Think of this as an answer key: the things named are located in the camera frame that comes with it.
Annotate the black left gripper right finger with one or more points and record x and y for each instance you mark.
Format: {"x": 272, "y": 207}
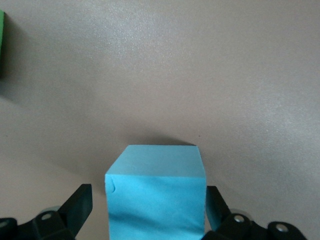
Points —
{"x": 220, "y": 215}

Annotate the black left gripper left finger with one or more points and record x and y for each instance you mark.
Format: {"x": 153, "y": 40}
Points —
{"x": 75, "y": 215}

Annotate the blue foam cube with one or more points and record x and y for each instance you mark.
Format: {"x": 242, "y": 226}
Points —
{"x": 155, "y": 200}

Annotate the green foam cube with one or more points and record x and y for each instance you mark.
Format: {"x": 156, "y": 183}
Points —
{"x": 2, "y": 37}

